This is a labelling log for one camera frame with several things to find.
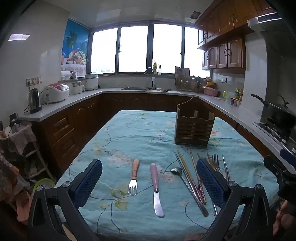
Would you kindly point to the white pump bottle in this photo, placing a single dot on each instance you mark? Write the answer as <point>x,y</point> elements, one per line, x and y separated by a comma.
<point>160,70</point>

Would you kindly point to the chrome kitchen faucet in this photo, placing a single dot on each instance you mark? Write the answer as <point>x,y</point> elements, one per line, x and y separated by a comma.
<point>153,81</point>

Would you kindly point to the spice jar rack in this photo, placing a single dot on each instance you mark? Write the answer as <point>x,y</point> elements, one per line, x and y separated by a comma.
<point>235,102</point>

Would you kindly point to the steel range hood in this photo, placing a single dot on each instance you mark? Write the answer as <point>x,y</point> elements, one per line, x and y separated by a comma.
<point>272,30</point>

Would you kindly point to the steel spoon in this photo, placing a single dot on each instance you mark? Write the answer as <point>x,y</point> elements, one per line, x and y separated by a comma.
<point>177,171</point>

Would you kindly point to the large white cooker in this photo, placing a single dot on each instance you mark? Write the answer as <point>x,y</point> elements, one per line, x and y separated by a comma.
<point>92,82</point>

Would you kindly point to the blue floral tablecloth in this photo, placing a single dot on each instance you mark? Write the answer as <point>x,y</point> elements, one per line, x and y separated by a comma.
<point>138,139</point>

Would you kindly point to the small white kitchen appliance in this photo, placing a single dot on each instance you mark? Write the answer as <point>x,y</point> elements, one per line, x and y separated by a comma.
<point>77,88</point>

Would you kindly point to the white wall socket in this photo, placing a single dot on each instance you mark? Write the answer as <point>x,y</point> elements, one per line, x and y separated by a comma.
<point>223,80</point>

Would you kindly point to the person's right hand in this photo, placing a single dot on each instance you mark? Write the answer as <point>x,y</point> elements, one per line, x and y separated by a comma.
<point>285,220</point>

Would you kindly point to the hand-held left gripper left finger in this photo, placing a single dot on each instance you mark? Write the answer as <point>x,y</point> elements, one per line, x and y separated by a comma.
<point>89,178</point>

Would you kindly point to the wooden upper cabinets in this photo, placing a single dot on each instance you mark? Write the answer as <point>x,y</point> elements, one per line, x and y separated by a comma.
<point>226,51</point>

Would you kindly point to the wooden cutting board rack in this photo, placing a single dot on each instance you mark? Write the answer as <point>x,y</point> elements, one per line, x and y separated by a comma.
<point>182,80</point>

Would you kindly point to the gas stove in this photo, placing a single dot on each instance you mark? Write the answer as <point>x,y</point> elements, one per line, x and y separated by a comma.
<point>275,134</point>

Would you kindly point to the yellow bowl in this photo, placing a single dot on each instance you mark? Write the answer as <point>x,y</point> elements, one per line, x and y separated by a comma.
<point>211,84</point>

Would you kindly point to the steel chopstick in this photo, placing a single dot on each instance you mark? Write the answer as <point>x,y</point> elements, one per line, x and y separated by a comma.
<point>225,166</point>
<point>179,162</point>

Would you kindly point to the green plastic basin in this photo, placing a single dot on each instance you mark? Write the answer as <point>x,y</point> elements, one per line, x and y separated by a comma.
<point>44,185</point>

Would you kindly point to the white storage box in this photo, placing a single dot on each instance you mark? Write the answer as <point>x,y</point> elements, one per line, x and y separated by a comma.
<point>65,75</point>

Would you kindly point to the white rice cooker red lid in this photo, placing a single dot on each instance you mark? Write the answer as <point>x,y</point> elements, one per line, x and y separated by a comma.
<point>56,92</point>

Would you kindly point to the black electric kettle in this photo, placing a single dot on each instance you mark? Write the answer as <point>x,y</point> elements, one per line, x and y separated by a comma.
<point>34,102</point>

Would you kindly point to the wooden utensil holder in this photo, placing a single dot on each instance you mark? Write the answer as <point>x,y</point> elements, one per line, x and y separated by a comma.
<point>194,129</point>

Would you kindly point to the white step stool rack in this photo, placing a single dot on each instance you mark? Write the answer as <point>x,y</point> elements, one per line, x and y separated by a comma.
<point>34,157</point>

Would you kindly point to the wall power outlet strip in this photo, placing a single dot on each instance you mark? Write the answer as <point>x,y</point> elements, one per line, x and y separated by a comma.
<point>33,81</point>

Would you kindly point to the wooden chopstick with patterned tip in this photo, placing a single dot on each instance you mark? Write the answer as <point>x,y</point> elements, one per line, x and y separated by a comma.
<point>193,164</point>
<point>185,165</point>

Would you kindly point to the yellow dish soap bottle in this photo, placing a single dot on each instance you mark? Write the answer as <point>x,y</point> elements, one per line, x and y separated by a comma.
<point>155,68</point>

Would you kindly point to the fruit and palm wall poster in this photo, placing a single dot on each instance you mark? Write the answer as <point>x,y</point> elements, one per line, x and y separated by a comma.
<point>75,46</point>

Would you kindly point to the black wok with lid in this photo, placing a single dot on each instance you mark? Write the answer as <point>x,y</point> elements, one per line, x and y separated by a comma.
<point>279,113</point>

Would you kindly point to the pink plastic basin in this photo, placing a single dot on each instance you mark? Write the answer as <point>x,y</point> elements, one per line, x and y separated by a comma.
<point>210,91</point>

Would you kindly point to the ceiling vent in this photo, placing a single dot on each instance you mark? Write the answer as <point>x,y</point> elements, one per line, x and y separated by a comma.
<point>195,14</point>

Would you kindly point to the large kitchen window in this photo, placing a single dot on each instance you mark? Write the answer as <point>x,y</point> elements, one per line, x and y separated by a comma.
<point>134,48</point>

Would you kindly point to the wooden base cabinets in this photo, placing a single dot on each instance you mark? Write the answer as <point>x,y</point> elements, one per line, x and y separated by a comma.
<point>69,129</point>

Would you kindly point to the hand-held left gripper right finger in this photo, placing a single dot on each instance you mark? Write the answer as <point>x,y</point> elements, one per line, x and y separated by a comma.
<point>210,183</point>

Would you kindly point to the knife block with knives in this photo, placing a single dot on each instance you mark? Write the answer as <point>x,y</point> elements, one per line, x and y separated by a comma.
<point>198,85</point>

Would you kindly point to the white kitchen countertop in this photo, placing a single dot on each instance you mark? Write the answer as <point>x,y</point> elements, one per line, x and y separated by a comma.
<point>76,98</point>

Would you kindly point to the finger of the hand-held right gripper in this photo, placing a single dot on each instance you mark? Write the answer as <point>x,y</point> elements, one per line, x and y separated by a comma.
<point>289,160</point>
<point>275,166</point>

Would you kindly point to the green plastic object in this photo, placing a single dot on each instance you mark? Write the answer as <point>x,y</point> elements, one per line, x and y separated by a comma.
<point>225,95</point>

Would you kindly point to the grey knitted cloth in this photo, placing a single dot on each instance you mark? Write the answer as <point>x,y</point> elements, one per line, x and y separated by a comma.
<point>22,139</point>

